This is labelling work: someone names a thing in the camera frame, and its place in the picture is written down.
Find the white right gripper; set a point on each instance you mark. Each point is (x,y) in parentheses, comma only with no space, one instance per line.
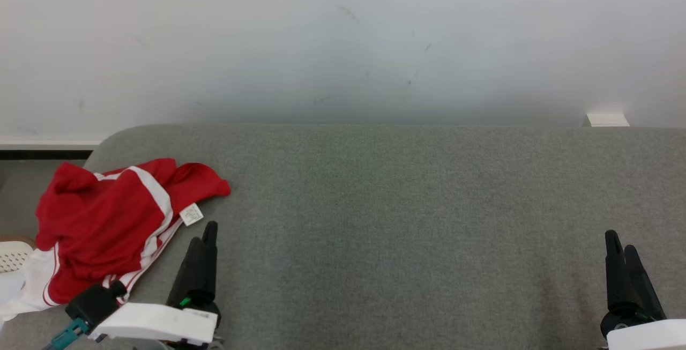
(648,336)

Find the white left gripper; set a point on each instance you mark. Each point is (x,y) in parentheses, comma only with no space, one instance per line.
(161,323)

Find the red Bulls basketball jersey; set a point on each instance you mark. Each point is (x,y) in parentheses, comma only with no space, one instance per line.
(102,210)

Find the red white striped garment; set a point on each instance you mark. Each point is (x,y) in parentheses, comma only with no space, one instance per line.
(32,285)

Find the white perforated laundry basket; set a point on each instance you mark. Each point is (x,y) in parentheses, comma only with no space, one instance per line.
(13,256)

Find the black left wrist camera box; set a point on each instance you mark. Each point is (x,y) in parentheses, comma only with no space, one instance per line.
(94,303)

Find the small white wall box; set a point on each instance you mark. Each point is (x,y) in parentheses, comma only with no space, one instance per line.
(608,119)

